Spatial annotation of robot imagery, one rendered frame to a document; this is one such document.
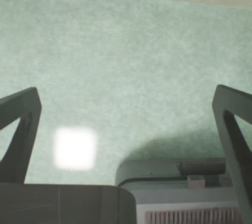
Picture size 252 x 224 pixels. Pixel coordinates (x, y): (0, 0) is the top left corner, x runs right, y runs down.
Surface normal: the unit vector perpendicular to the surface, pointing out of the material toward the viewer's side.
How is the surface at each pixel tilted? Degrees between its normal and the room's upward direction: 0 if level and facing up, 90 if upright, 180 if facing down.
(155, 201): 45
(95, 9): 0
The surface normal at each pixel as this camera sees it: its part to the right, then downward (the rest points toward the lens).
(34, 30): 0.00, 0.11
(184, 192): 0.00, -0.63
